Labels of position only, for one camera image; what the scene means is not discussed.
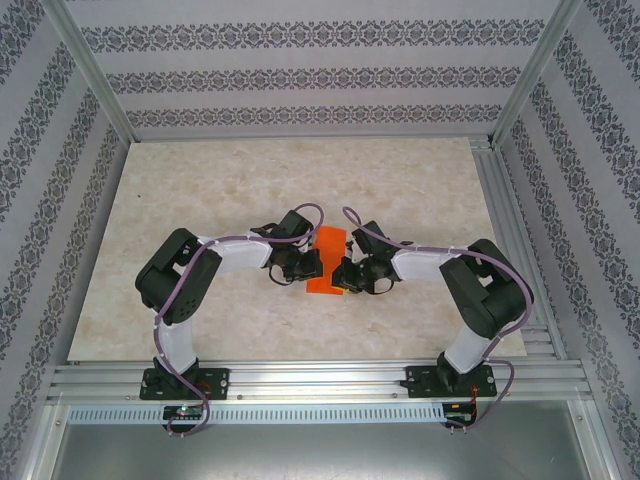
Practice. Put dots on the orange paper sheet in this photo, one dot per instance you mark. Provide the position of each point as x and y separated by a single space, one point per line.
332 240

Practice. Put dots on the aluminium side rail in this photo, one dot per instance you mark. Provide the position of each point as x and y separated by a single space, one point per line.
501 200

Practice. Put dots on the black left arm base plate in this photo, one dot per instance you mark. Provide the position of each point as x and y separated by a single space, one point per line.
215 382

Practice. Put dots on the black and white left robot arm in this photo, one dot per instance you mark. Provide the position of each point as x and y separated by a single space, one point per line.
240 255

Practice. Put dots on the aluminium frame post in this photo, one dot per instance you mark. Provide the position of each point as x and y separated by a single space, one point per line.
601 445
91 70
536 70
42 445

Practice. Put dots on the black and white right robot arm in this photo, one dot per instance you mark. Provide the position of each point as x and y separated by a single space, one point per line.
420 265

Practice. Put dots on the grey metal panel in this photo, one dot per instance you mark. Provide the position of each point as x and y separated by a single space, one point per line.
320 455

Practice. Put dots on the aluminium mounting rail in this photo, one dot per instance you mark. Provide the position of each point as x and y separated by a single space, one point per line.
320 380

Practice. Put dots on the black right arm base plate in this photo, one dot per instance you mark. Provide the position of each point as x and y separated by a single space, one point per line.
420 382

